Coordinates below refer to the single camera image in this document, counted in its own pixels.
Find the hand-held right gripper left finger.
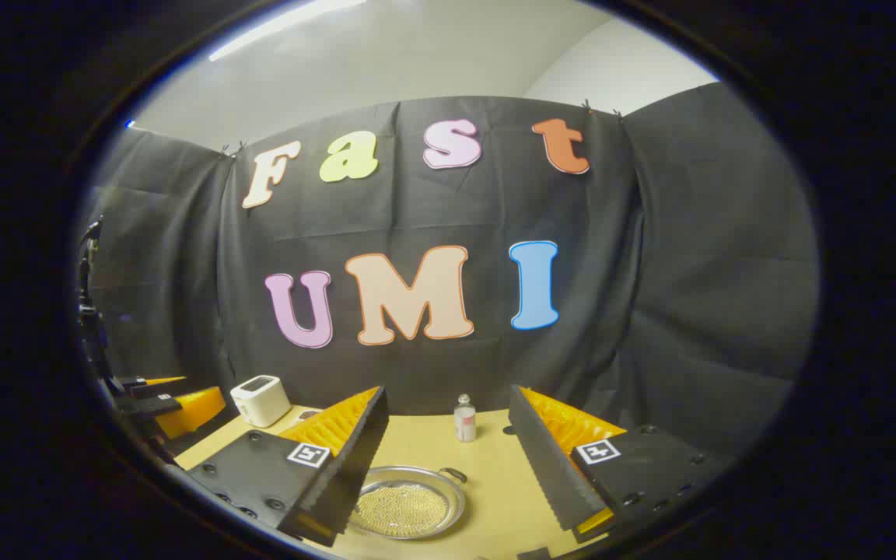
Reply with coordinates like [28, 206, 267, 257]
[184, 385, 390, 548]

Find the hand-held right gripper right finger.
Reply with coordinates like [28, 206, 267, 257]
[508, 384, 733, 545]

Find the steel pot with black handles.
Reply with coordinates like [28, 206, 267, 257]
[347, 465, 469, 541]

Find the pile of soybeans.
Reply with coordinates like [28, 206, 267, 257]
[353, 482, 449, 537]

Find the white toaster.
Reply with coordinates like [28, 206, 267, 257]
[230, 375, 292, 429]

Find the clear bottle with pink label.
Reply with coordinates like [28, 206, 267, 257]
[453, 394, 478, 443]

